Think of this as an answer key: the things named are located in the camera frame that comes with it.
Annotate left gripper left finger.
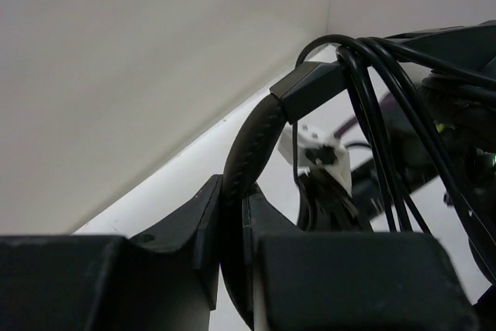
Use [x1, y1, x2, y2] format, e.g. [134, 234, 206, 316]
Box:
[1, 175, 222, 330]

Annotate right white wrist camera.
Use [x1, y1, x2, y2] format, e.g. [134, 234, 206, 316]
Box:
[277, 124, 352, 196]

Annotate black headphone cable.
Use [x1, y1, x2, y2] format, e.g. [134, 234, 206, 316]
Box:
[292, 34, 496, 284]

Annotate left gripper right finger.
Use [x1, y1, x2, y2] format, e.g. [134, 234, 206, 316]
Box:
[243, 194, 480, 330]

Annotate black headphones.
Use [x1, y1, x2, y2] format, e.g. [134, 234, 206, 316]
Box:
[220, 21, 495, 330]

